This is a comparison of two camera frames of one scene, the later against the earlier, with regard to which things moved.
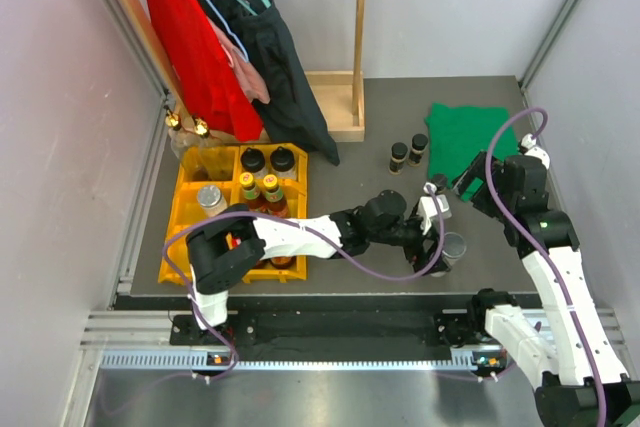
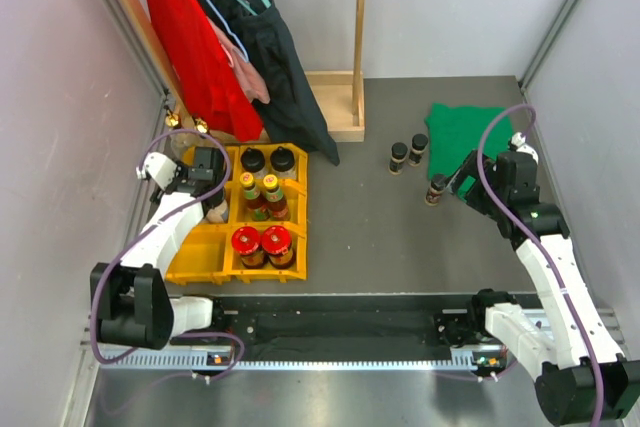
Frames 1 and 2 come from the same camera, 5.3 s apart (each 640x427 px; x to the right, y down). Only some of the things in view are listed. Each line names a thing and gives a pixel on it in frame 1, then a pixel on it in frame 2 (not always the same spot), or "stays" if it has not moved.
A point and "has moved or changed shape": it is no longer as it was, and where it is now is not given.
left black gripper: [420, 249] to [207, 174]
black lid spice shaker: [281, 160] stays
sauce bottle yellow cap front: [251, 192] stays
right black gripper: [478, 168] stays
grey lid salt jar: [454, 247] has moved or changed shape
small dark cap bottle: [399, 151] stays
